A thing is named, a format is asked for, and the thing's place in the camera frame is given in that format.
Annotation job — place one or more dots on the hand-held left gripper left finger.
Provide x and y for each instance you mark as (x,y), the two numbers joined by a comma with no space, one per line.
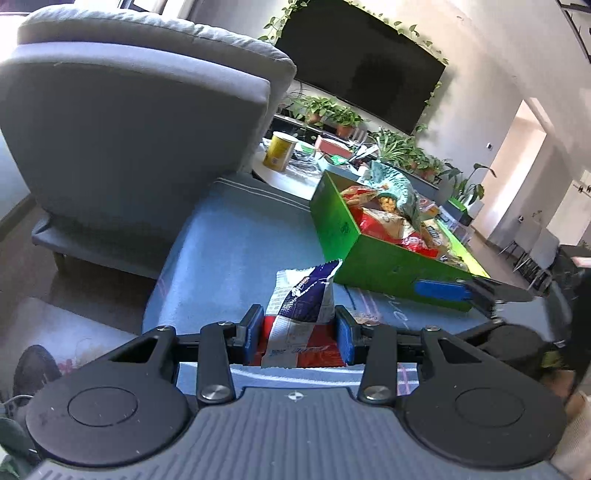
(254,330)

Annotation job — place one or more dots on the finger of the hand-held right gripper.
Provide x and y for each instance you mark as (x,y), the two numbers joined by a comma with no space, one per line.
(441,290)

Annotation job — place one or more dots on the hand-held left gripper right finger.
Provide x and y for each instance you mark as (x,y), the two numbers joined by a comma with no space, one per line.
(345,337)

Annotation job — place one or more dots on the white blue red snack packet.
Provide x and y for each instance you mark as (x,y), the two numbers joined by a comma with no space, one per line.
(300,300)

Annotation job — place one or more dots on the green cardboard box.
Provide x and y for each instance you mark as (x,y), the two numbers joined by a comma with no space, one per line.
(369,267)

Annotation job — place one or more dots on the large red snack bag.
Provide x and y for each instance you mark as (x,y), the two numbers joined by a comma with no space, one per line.
(383,225)

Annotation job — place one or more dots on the person's right hand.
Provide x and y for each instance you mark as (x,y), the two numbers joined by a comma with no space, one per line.
(577,415)

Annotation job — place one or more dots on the black box green lid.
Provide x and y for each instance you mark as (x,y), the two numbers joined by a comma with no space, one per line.
(458,210)

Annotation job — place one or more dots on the grey dining chair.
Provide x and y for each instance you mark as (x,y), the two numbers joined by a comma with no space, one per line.
(535,251)

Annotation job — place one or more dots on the green snack bag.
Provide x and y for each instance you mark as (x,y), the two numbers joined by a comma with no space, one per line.
(399,194)

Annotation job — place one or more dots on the large leaf plant white pot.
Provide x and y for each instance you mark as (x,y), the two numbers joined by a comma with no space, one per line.
(466,184)

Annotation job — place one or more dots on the red yellow chip bag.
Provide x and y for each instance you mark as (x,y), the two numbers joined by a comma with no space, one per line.
(358,197)

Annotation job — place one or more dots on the green potted plant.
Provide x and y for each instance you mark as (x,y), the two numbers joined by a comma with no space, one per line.
(316,108)
(427,165)
(347,120)
(392,145)

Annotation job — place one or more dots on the round white table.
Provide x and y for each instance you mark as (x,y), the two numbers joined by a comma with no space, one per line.
(291,183)

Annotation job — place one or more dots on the small green packet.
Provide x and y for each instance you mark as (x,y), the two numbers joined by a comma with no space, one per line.
(335,160)

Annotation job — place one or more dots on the yellow canister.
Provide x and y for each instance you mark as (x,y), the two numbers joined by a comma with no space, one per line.
(279,152)

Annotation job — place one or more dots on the red tissue box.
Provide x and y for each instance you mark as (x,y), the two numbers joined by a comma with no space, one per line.
(332,146)

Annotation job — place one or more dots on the patterned rug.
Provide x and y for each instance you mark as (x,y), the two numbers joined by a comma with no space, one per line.
(69,332)

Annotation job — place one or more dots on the black shoe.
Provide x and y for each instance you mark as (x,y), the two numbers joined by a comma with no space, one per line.
(37,374)

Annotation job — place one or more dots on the grey sofa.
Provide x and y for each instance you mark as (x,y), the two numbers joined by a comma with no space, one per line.
(129,138)

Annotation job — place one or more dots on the black television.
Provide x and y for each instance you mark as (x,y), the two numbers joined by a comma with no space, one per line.
(360,64)

